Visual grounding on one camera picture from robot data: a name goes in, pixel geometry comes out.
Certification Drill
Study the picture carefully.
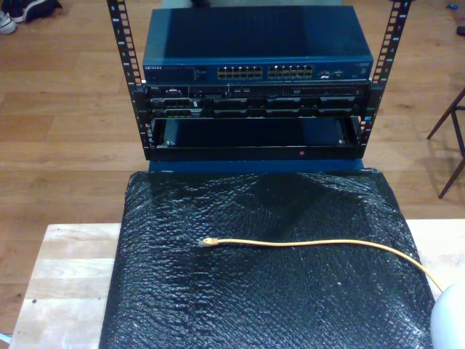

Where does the yellow network cable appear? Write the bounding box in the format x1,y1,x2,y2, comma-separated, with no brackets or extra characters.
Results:
197,236,445,293

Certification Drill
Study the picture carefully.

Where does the dark shoe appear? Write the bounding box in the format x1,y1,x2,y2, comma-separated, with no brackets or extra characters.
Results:
9,0,62,23

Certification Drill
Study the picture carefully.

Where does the black perforated rack post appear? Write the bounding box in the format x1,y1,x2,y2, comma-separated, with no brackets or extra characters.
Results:
106,0,153,161
357,0,413,159

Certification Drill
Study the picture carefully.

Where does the white sneaker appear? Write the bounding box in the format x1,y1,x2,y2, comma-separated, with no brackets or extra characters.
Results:
0,10,18,36

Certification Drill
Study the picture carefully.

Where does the black bubble mat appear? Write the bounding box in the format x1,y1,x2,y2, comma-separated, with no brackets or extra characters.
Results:
98,169,453,349

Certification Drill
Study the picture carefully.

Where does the blue network switch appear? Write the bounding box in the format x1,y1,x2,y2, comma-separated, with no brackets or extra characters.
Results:
142,6,375,85

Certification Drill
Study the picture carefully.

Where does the black rack server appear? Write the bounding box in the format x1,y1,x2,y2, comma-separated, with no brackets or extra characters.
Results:
132,82,382,119

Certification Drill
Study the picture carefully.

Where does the blue rack base platform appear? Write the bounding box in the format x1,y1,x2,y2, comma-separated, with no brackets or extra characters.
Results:
148,159,365,175

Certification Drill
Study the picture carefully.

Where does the brown wooden chair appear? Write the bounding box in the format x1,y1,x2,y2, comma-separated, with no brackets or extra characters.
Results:
426,87,465,199

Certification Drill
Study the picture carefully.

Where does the black rack shelf tray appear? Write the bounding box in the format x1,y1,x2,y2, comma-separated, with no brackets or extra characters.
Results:
145,116,366,161

